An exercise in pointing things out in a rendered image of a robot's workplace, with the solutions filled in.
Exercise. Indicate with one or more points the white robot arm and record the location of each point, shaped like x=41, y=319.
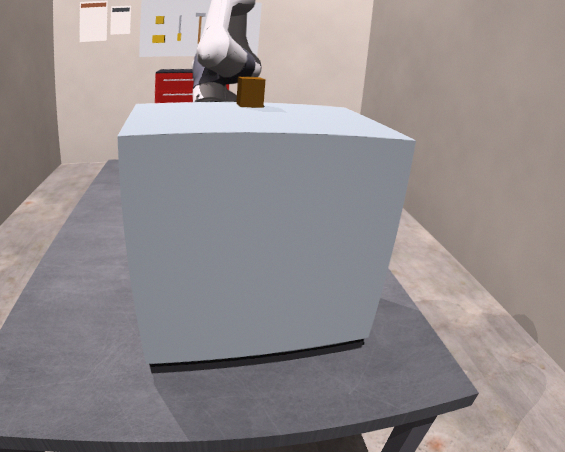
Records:
x=223, y=60

